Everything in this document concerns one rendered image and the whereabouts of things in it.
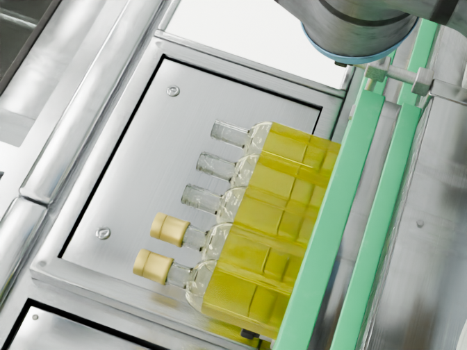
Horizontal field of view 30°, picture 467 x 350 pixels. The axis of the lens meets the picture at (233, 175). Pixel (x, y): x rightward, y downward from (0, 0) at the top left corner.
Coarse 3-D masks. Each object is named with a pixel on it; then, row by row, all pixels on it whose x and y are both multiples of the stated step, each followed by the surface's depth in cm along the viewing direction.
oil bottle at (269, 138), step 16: (256, 128) 120; (272, 128) 120; (288, 128) 120; (256, 144) 119; (272, 144) 119; (288, 144) 119; (304, 144) 119; (320, 144) 119; (336, 144) 120; (288, 160) 118; (304, 160) 118; (320, 160) 118
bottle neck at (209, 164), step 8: (200, 160) 118; (208, 160) 118; (216, 160) 118; (224, 160) 118; (200, 168) 118; (208, 168) 118; (216, 168) 118; (224, 168) 118; (216, 176) 119; (224, 176) 118
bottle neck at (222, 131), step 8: (216, 120) 122; (216, 128) 121; (224, 128) 121; (232, 128) 121; (240, 128) 121; (216, 136) 121; (224, 136) 121; (232, 136) 121; (240, 136) 121; (232, 144) 122; (240, 144) 121
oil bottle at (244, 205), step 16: (240, 192) 114; (256, 192) 114; (224, 208) 113; (240, 208) 112; (256, 208) 113; (272, 208) 113; (288, 208) 113; (304, 208) 113; (240, 224) 112; (256, 224) 112; (272, 224) 112; (288, 224) 112; (304, 224) 112; (288, 240) 111; (304, 240) 111
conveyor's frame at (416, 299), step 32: (448, 32) 129; (448, 64) 125; (448, 128) 107; (416, 160) 104; (448, 160) 104; (416, 192) 101; (448, 192) 102; (416, 224) 99; (448, 224) 99; (416, 256) 97; (448, 256) 97; (384, 288) 94; (416, 288) 95; (448, 288) 95; (384, 320) 92; (416, 320) 93; (448, 320) 93
